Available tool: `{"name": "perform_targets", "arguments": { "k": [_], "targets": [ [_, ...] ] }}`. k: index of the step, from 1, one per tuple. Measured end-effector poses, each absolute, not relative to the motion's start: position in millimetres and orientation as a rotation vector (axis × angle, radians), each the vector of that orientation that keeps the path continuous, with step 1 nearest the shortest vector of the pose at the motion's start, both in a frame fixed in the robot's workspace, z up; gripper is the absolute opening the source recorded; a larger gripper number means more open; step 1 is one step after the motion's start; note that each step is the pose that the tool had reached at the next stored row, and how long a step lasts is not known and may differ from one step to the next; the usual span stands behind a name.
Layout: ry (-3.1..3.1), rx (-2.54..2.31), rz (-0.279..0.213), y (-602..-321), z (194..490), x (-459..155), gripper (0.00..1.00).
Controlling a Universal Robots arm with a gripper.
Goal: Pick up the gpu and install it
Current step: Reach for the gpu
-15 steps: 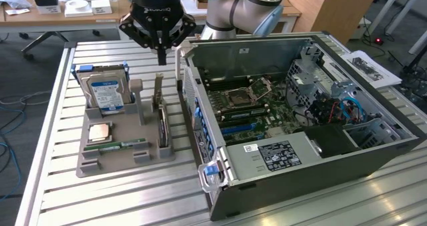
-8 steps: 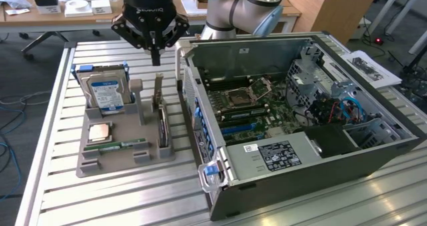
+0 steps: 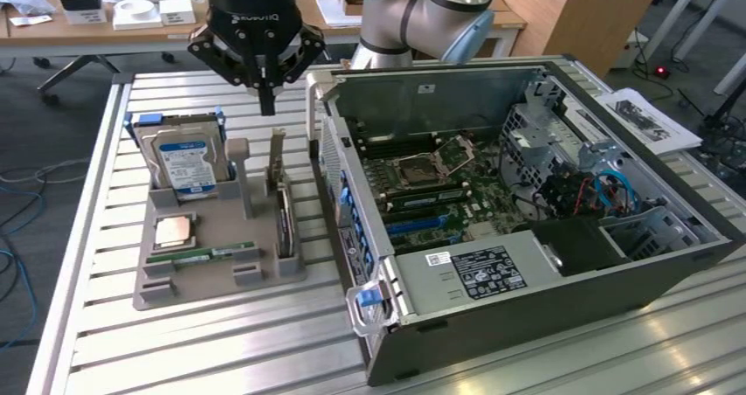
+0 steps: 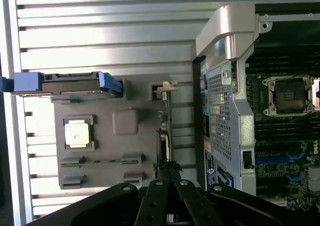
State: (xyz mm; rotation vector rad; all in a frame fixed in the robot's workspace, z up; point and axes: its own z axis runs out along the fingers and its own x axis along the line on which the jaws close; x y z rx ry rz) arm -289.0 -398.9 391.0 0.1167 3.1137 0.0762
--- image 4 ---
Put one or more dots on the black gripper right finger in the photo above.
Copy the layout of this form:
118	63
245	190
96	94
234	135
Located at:
192	203

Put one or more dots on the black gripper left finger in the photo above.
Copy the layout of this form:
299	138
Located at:
152	201

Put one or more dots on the grey parts rack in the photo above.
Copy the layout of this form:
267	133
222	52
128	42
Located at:
130	146

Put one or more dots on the green RAM stick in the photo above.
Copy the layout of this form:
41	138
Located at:
105	163

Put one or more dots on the green motherboard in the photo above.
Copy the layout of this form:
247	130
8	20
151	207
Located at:
275	176

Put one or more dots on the blue expansion slot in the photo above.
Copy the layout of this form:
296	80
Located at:
270	159

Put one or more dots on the open black PC case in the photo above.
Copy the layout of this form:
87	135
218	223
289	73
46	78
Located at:
225	111

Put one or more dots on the silver CPU chip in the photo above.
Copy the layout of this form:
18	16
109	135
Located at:
75	133

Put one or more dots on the hard disk in blue caddy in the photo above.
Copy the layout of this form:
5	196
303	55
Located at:
72	84

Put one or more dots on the CPU socket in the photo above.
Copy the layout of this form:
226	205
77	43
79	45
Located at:
290	96

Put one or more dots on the metal socket cover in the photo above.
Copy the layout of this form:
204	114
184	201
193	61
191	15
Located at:
317	91

